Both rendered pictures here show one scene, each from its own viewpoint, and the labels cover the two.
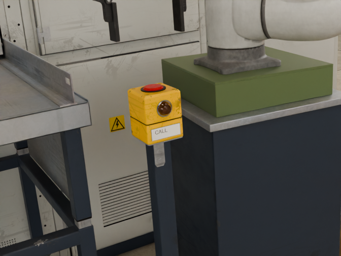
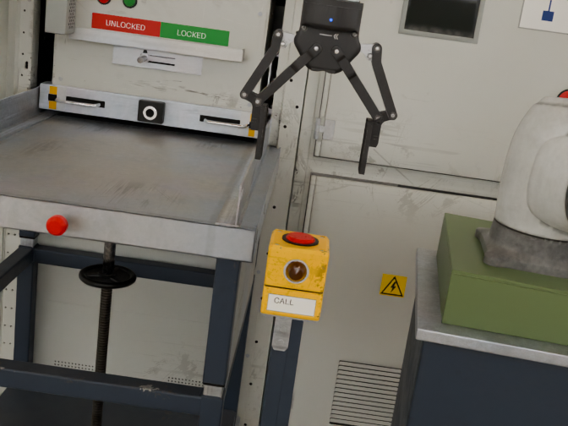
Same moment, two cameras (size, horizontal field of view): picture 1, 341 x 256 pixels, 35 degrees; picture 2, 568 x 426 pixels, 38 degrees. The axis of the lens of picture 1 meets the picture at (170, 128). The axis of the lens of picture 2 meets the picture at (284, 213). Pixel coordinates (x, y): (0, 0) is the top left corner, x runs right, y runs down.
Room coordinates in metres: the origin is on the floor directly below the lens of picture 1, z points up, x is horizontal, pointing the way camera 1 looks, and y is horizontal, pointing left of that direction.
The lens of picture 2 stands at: (0.09, -0.45, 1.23)
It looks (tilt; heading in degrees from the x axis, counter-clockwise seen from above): 16 degrees down; 28
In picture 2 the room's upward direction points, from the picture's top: 8 degrees clockwise
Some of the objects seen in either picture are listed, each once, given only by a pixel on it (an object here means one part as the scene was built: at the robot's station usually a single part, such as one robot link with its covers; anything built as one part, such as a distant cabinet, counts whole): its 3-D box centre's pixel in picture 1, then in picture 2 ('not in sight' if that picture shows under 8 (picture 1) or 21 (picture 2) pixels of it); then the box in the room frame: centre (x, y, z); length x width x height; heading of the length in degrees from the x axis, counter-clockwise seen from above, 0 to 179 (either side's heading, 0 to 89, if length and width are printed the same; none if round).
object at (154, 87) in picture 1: (153, 90); (300, 241); (1.03, 0.03, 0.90); 0.04 x 0.04 x 0.02
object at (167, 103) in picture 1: (165, 108); (296, 272); (0.98, 0.01, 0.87); 0.03 x 0.01 x 0.03; 117
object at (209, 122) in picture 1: (242, 94); (537, 308); (1.50, -0.22, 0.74); 0.43 x 0.43 x 0.02; 21
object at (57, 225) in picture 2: not in sight; (58, 223); (1.00, 0.44, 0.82); 0.04 x 0.03 x 0.03; 27
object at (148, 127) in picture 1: (155, 113); (295, 274); (1.03, 0.03, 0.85); 0.08 x 0.08 x 0.10; 27
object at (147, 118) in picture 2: not in sight; (150, 111); (1.60, 0.75, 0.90); 0.06 x 0.03 x 0.05; 118
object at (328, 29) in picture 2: not in sight; (328, 35); (1.02, 0.03, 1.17); 0.08 x 0.07 x 0.09; 117
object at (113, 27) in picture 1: (112, 21); (261, 131); (0.99, 0.09, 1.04); 0.03 x 0.01 x 0.07; 27
